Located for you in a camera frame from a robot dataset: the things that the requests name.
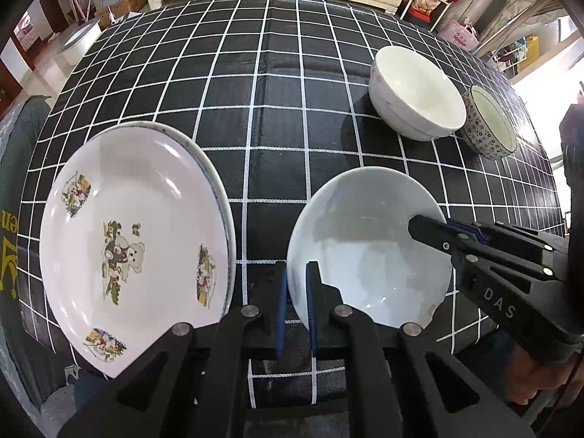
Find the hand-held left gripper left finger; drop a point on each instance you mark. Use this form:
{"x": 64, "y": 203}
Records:
{"x": 280, "y": 319}

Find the cream white bowl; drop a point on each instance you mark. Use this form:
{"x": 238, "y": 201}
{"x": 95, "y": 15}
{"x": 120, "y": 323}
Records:
{"x": 410, "y": 86}

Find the bear print white plate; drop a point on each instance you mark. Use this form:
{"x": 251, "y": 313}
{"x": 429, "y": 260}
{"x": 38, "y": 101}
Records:
{"x": 150, "y": 182}

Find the black checked tablecloth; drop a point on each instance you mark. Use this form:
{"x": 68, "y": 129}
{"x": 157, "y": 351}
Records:
{"x": 273, "y": 77}

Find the white bowl floral outside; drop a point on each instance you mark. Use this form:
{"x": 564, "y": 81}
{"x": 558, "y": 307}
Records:
{"x": 365, "y": 260}

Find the green patterned bowl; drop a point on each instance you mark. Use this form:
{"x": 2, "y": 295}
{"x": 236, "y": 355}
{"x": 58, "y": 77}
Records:
{"x": 490, "y": 118}

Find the dark cloth with yellow print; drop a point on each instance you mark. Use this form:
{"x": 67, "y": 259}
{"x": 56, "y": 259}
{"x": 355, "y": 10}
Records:
{"x": 18, "y": 182}

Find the pink flower print plate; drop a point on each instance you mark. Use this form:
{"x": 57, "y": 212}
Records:
{"x": 218, "y": 185}

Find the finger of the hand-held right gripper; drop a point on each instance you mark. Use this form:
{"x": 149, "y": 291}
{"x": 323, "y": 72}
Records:
{"x": 429, "y": 232}
{"x": 506, "y": 232}

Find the pink tote bag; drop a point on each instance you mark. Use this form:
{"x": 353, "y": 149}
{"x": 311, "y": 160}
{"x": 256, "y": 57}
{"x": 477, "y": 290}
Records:
{"x": 461, "y": 36}

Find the white mop bucket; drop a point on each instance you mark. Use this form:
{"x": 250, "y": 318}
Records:
{"x": 80, "y": 43}

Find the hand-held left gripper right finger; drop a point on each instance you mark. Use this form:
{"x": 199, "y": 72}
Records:
{"x": 312, "y": 305}

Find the person's right hand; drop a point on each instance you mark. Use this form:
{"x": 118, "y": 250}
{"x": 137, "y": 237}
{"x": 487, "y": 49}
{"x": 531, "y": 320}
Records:
{"x": 536, "y": 376}

